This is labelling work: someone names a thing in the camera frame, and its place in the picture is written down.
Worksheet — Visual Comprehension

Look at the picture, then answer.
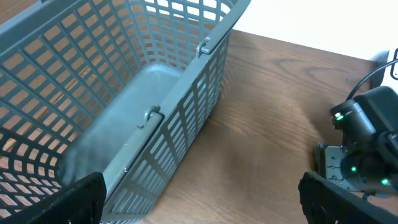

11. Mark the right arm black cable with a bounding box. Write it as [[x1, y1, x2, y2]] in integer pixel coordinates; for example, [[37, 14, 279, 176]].
[[346, 58, 398, 102]]

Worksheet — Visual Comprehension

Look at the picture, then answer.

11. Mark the grey plastic mesh basket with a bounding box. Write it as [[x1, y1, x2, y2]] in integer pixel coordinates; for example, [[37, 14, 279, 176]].
[[1, 0, 249, 223]]

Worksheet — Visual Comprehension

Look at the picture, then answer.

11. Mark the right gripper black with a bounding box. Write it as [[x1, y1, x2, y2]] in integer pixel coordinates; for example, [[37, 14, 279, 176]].
[[313, 144, 397, 196]]

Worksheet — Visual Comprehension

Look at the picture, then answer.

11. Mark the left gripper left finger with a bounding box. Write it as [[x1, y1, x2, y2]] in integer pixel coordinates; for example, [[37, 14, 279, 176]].
[[1, 172, 106, 224]]

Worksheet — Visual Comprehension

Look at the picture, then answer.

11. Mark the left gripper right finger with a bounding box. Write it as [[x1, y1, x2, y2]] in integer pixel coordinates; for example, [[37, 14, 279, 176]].
[[298, 172, 397, 224]]

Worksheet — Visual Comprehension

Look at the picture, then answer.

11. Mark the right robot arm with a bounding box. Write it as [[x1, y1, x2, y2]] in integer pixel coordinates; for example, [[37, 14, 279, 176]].
[[314, 86, 397, 197]]

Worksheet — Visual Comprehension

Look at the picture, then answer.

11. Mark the white barcode scanner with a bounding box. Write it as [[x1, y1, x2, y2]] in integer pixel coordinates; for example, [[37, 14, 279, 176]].
[[371, 47, 397, 93]]

